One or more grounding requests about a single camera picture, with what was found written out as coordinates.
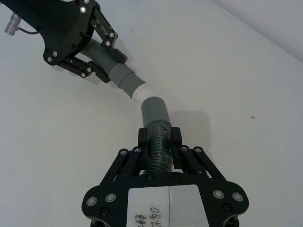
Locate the white plastic pipe connector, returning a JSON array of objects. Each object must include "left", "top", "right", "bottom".
[{"left": 129, "top": 82, "right": 157, "bottom": 104}]

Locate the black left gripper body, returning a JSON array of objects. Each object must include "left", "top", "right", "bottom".
[{"left": 3, "top": 0, "right": 96, "bottom": 66}]

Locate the grey corrugated hose stepped cuff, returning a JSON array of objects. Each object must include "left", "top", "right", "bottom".
[{"left": 82, "top": 39, "right": 146, "bottom": 99}]

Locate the grey corrugated hose smooth cuff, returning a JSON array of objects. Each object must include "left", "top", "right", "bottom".
[{"left": 141, "top": 96, "right": 175, "bottom": 175}]

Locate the thin dark cable silver plug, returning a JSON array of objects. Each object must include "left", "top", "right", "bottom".
[{"left": 4, "top": 13, "right": 41, "bottom": 36}]

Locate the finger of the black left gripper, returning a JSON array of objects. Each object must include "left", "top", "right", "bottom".
[
  {"left": 58, "top": 56, "right": 111, "bottom": 84},
  {"left": 89, "top": 6, "right": 128, "bottom": 64}
]

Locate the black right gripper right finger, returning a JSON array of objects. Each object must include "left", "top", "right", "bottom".
[{"left": 170, "top": 127, "right": 228, "bottom": 182}]

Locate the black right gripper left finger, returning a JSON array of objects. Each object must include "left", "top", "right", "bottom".
[{"left": 101, "top": 128, "right": 149, "bottom": 184}]

